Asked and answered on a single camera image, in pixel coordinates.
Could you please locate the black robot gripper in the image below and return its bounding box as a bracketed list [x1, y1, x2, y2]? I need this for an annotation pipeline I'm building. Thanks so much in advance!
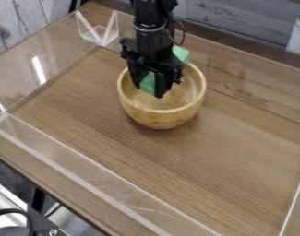
[119, 24, 184, 99]

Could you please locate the green rectangular block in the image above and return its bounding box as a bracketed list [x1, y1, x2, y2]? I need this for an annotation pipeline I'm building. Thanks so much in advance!
[140, 46, 189, 96]

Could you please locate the light wooden bowl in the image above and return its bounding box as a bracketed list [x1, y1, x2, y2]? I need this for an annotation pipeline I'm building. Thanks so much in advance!
[118, 63, 206, 129]

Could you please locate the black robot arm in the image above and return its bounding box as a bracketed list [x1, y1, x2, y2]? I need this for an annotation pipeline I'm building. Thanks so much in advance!
[119, 0, 185, 99]

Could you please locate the white cylinder container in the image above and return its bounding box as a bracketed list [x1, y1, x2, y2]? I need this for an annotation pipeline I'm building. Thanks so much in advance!
[287, 17, 300, 55]

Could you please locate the black metal table leg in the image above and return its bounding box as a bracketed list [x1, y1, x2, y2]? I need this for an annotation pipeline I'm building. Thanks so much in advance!
[31, 188, 46, 212]

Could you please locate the clear acrylic tray wall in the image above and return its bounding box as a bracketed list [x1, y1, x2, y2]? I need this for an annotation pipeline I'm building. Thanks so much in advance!
[0, 5, 300, 236]

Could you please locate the grey metal bracket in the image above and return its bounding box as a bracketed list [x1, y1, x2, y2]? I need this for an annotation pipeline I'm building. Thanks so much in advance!
[27, 208, 70, 236]

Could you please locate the black cable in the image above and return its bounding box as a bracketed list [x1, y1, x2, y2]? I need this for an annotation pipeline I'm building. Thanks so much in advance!
[0, 207, 34, 236]

